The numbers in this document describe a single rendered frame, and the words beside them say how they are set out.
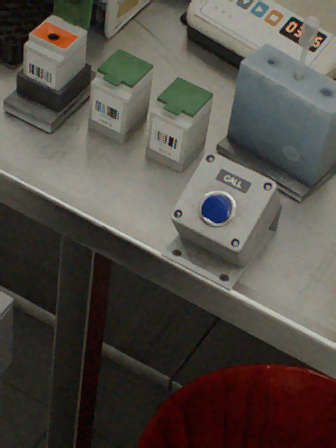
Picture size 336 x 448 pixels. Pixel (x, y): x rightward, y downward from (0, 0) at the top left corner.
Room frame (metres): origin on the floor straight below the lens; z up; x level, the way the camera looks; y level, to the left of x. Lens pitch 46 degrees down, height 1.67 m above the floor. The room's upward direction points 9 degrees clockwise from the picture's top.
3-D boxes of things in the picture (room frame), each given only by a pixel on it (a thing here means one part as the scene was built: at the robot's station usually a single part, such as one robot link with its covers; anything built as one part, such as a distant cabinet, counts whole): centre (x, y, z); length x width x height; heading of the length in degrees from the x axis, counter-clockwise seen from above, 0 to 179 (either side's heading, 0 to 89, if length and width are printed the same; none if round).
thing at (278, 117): (0.88, -0.10, 0.92); 0.10 x 0.07 x 0.10; 57
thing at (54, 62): (0.92, 0.13, 0.92); 0.05 x 0.04 x 0.06; 156
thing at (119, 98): (0.90, 0.06, 0.91); 0.05 x 0.04 x 0.07; 155
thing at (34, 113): (0.92, 0.13, 0.89); 0.09 x 0.05 x 0.04; 156
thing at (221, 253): (0.77, -0.06, 0.92); 0.13 x 0.07 x 0.08; 155
